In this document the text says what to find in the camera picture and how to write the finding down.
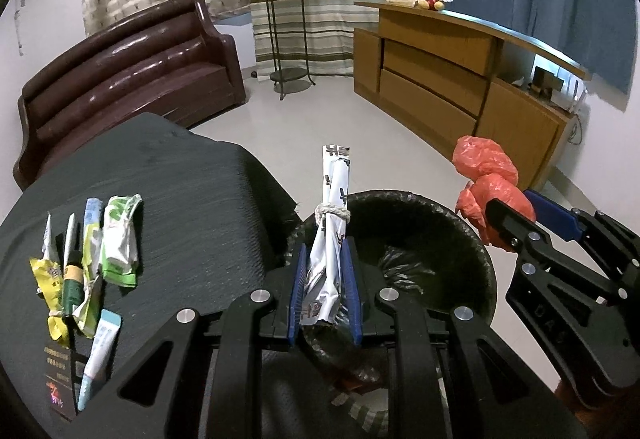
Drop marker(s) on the black metal plant stand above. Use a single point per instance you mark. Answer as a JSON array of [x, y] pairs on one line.
[[280, 19]]

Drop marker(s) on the light blue toothpaste tube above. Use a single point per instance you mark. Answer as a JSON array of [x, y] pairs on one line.
[[100, 354]]

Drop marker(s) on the green tube with white nozzle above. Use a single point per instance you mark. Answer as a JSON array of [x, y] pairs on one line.
[[71, 289]]

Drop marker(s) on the red plastic bag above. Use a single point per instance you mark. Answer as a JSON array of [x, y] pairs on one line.
[[485, 159]]

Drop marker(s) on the black tablecloth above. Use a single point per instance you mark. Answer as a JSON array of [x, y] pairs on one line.
[[190, 219]]

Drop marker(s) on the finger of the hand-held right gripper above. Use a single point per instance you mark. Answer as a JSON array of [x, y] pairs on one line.
[[520, 234], [552, 216]]

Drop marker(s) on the wooden cabinet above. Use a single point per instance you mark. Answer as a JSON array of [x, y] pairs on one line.
[[425, 64]]

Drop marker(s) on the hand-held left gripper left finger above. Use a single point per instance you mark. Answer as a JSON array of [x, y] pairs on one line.
[[297, 294]]

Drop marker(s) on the grey striped wrapper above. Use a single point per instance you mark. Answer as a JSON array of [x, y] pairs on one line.
[[362, 414]]

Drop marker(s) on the small brown box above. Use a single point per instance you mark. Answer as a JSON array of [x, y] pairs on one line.
[[541, 80]]

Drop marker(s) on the green and white wrapper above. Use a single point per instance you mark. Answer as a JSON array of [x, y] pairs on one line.
[[120, 239]]

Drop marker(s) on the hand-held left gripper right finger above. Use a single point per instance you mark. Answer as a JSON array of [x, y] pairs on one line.
[[352, 294]]

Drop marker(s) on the white power strip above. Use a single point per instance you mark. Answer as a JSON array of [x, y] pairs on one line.
[[570, 91]]

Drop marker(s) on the black lined trash bin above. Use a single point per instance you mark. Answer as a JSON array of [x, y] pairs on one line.
[[450, 239]]

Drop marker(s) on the black printed packet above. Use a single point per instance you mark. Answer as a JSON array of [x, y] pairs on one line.
[[60, 384]]

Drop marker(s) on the light blue wrapper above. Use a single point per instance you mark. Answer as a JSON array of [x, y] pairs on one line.
[[93, 211]]

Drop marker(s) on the yellow snack wrapper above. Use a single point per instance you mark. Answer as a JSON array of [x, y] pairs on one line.
[[47, 284]]

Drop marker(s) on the white yellow-green wrapper bundle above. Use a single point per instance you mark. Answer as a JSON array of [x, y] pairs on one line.
[[91, 264]]

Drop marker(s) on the brown leather sofa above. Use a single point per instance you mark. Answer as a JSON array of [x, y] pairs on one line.
[[125, 74]]

